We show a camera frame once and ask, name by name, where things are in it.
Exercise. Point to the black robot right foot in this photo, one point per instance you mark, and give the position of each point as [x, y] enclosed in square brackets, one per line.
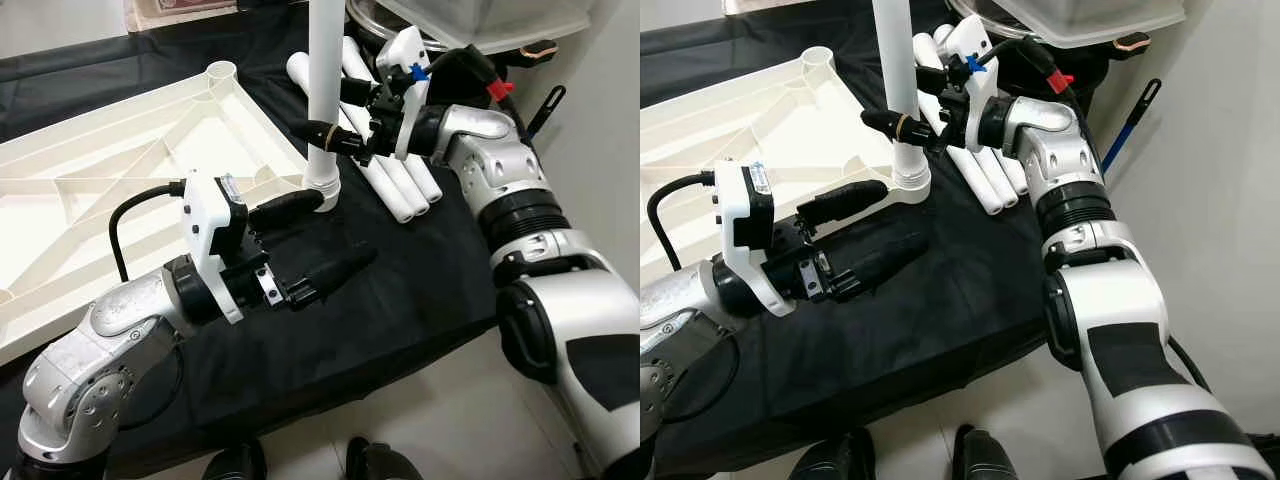
[385, 465]
[985, 458]

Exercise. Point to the black tablecloth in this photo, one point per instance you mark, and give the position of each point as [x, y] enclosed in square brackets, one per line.
[930, 330]
[380, 300]

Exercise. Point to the clear plastic storage box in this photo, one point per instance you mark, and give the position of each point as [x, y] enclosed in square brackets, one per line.
[1080, 18]
[480, 20]

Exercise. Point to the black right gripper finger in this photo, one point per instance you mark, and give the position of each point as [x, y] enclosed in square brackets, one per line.
[335, 137]
[932, 80]
[890, 125]
[358, 91]

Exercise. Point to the black robot left foot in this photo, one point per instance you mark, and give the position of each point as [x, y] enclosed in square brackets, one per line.
[235, 465]
[835, 460]

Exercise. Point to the wooden table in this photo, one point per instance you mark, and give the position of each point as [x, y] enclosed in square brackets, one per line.
[180, 15]

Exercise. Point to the black robot foot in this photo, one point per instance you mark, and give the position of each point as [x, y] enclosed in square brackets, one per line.
[385, 465]
[235, 465]
[985, 458]
[835, 460]

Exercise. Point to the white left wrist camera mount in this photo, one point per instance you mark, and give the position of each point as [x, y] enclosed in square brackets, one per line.
[740, 220]
[205, 230]

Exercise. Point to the white plastic table top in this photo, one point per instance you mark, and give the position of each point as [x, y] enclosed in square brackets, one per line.
[100, 200]
[720, 160]

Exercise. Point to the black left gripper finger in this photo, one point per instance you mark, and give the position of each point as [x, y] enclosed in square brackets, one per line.
[880, 265]
[845, 203]
[290, 208]
[340, 270]

